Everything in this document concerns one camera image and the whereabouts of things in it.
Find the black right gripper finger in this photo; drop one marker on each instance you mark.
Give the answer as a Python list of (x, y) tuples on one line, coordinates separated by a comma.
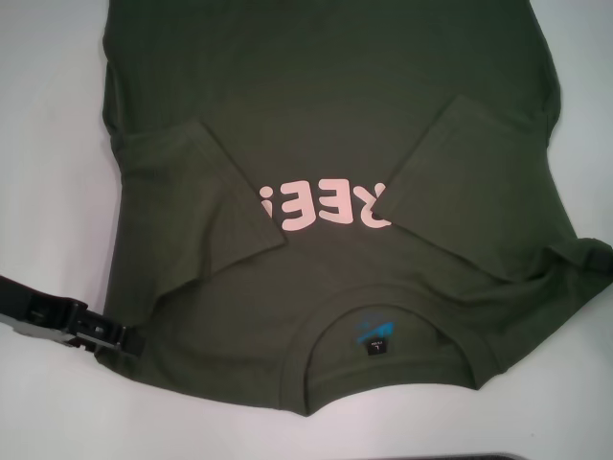
[(601, 256)]

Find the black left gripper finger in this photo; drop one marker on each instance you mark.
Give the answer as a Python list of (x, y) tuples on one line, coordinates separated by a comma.
[(112, 330), (88, 346)]

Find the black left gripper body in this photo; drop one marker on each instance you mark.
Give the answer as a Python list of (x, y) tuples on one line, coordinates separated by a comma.
[(38, 311)]

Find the dark green FREE! t-shirt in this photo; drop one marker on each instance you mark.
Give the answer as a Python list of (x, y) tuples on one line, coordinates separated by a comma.
[(335, 96)]

